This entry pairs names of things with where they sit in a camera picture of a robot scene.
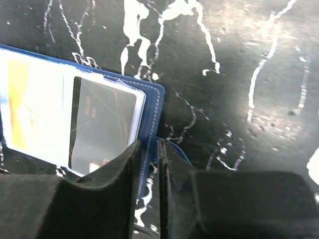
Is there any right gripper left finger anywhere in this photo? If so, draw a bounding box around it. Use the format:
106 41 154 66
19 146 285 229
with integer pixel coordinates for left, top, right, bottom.
0 140 142 239

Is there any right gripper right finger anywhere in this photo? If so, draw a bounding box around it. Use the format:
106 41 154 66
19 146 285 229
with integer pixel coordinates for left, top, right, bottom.
157 139 319 239

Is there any black geometric credit card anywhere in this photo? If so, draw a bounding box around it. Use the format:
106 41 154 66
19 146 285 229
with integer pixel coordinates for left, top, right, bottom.
69 77 138 175

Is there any blue card holder wallet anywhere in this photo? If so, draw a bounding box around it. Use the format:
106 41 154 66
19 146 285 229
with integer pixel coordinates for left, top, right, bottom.
0 43 192 200

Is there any orange credit card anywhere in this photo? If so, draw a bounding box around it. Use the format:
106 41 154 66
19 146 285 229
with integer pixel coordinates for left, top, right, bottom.
7 59 63 154

